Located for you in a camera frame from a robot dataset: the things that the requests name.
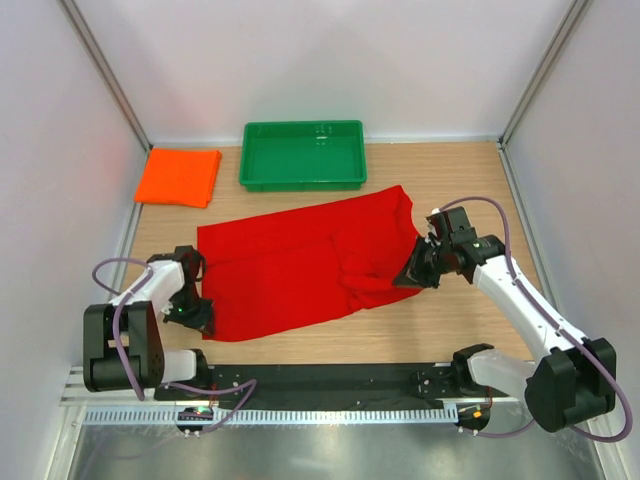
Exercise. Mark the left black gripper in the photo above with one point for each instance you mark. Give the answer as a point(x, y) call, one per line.
point(203, 320)

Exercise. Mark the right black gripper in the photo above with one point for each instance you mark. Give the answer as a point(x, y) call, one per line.
point(413, 273)

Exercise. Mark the red t shirt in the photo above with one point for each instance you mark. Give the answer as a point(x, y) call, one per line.
point(282, 271)

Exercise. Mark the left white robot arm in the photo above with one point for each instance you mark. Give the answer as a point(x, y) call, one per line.
point(122, 347)

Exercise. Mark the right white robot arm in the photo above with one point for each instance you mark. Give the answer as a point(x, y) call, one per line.
point(545, 332)

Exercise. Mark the folded orange t shirt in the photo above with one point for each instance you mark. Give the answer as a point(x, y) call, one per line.
point(179, 177)

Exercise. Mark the green plastic tray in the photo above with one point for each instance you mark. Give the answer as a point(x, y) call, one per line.
point(298, 156)

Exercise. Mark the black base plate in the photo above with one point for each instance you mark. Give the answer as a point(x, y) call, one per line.
point(346, 387)

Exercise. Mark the aluminium front rail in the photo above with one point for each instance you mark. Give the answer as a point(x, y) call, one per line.
point(556, 380)

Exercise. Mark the white slotted cable duct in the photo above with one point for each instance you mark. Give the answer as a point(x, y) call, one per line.
point(183, 416)

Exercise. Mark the right aluminium frame post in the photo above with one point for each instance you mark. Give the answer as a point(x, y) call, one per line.
point(560, 39)

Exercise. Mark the aluminium frame post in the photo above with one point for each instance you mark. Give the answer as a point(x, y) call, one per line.
point(91, 45)
point(560, 39)

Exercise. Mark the left aluminium frame post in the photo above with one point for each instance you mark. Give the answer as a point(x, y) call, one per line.
point(91, 45)

